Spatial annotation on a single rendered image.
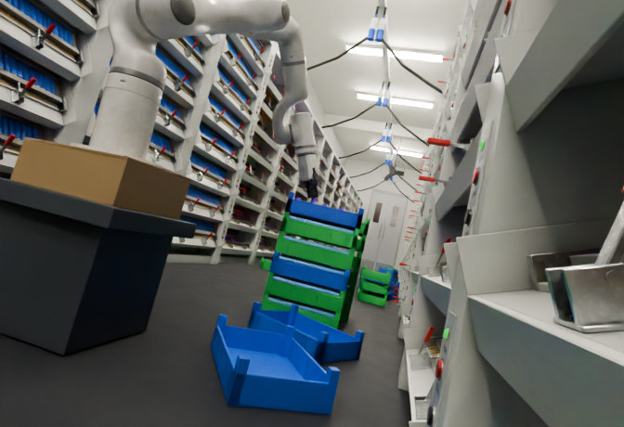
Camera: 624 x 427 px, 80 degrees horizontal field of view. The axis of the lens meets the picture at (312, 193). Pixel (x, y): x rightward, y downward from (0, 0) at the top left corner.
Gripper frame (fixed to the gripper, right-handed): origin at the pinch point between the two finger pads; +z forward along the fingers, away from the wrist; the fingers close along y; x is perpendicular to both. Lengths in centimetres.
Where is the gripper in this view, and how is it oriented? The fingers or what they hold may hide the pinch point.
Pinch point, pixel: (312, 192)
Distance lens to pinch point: 149.5
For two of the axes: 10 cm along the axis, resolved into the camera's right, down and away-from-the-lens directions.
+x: 9.0, -1.6, 4.1
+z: 1.6, 9.9, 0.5
